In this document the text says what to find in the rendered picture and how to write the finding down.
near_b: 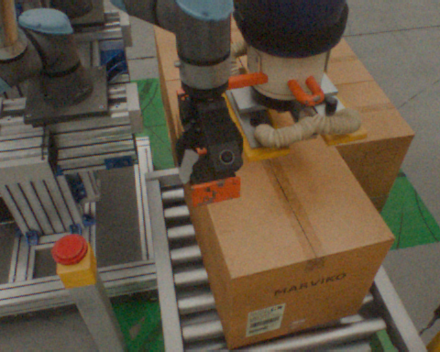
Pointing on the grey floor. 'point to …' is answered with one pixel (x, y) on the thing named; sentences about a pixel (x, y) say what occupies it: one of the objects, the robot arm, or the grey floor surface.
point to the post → (93, 302)
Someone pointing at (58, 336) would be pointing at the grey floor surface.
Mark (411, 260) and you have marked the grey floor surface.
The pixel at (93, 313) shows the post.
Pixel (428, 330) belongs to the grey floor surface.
